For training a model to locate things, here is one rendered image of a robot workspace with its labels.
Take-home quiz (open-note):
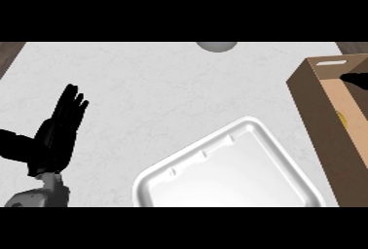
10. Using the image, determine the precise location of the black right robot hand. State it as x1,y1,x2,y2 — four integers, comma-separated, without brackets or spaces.
340,72,368,88

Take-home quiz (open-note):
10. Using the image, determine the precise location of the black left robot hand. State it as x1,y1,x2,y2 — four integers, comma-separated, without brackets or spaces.
0,83,90,178

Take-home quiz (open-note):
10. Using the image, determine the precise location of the yellow lemon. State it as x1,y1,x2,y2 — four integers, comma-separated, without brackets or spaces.
337,110,347,128

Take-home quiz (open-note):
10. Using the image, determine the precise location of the brown cardboard box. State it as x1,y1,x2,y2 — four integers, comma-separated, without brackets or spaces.
287,53,368,208

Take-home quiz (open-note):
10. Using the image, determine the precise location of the white foam tray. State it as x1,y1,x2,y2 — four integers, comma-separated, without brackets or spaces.
131,116,328,208

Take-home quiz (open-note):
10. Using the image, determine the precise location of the grey round object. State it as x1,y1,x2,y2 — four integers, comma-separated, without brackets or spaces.
195,42,238,53

